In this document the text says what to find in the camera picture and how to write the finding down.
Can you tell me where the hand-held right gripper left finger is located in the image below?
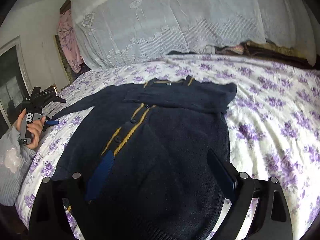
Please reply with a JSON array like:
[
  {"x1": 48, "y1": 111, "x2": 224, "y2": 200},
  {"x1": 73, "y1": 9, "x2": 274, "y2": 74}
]
[{"x1": 29, "y1": 150, "x2": 115, "y2": 240}]

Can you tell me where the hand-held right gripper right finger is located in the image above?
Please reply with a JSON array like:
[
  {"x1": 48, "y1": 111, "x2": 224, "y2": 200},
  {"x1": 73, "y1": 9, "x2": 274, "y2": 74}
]
[{"x1": 207, "y1": 149, "x2": 293, "y2": 240}]

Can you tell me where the navy knit cardigan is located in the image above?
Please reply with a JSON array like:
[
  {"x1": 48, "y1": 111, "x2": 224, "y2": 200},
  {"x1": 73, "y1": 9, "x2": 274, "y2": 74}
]
[{"x1": 51, "y1": 75, "x2": 237, "y2": 240}]

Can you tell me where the person's left hand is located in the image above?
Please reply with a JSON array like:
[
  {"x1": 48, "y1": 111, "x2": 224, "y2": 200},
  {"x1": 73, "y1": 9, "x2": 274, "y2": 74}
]
[{"x1": 15, "y1": 109, "x2": 47, "y2": 151}]

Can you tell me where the white framed window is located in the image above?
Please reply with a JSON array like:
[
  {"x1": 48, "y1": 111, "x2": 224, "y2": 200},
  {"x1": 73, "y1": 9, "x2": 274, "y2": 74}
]
[{"x1": 0, "y1": 36, "x2": 33, "y2": 130}]

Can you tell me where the pink floral pillow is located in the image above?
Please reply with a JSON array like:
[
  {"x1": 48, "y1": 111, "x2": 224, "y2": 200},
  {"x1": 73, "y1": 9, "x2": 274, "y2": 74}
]
[{"x1": 57, "y1": 9, "x2": 83, "y2": 73}]

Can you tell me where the purple floral bedsheet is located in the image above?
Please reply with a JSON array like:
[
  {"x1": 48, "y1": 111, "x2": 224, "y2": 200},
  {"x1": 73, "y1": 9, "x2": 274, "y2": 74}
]
[{"x1": 15, "y1": 54, "x2": 320, "y2": 240}]

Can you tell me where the stack of folded blankets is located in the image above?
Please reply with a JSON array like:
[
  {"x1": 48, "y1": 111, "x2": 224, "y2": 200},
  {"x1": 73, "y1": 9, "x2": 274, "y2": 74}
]
[{"x1": 167, "y1": 38, "x2": 314, "y2": 68}]

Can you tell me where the white lace cover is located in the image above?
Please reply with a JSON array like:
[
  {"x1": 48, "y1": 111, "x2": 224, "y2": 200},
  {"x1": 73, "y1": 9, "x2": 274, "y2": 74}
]
[{"x1": 70, "y1": 0, "x2": 318, "y2": 71}]

